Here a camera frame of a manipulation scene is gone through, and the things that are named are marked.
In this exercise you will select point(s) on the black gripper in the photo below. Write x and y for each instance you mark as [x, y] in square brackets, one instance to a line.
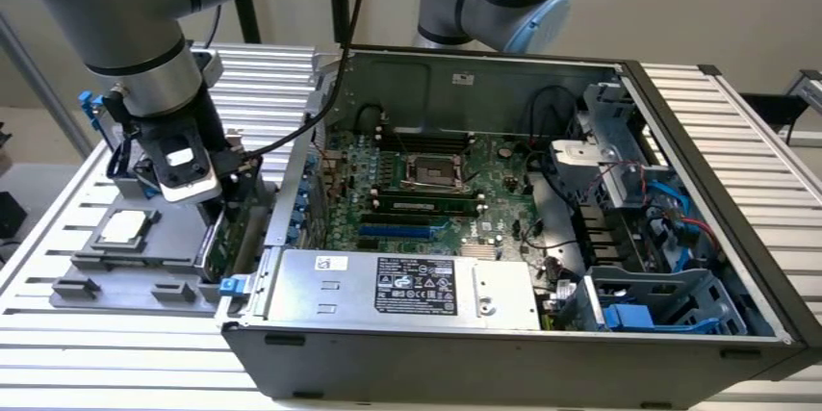
[215, 134]

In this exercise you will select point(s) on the green graphics card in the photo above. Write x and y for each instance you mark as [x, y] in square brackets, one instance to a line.
[239, 233]

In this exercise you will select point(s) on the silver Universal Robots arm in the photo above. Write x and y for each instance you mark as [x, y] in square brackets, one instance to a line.
[135, 21]

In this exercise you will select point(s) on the blue rack clip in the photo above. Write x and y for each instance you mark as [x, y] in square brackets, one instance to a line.
[89, 105]

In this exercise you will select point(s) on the silver CPU chip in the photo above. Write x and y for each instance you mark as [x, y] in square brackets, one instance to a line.
[129, 227]

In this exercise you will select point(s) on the blue case latch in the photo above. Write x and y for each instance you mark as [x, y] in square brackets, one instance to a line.
[232, 286]

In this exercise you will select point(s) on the grey parts rack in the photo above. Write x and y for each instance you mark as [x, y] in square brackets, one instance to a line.
[128, 276]

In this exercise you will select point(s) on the CPU socket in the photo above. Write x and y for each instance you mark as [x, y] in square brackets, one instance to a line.
[431, 171]

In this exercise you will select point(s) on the blue expansion slot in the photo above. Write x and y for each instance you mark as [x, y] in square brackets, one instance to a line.
[397, 232]

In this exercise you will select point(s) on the green RAM stick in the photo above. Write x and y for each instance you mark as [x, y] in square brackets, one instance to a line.
[420, 205]

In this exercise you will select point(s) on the black box on floor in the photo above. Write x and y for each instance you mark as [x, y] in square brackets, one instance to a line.
[10, 213]

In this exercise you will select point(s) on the silver power supply unit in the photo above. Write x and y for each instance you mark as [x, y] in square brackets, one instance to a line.
[359, 290]

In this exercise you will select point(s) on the green motherboard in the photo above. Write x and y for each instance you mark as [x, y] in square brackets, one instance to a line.
[500, 199]

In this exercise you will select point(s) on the silver chipset heatsink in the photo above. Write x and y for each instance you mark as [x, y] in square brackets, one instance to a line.
[479, 250]

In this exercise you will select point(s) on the black open PC case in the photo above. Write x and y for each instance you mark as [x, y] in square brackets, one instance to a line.
[449, 367]

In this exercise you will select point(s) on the grey metal drive cage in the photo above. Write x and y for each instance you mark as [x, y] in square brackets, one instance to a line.
[606, 165]

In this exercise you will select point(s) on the grey plastic disk bay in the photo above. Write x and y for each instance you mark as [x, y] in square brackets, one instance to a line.
[674, 300]

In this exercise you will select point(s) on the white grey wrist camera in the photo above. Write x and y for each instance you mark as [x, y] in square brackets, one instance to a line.
[185, 175]

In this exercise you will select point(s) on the aluminium frame rail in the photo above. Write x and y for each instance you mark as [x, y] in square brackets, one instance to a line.
[802, 98]

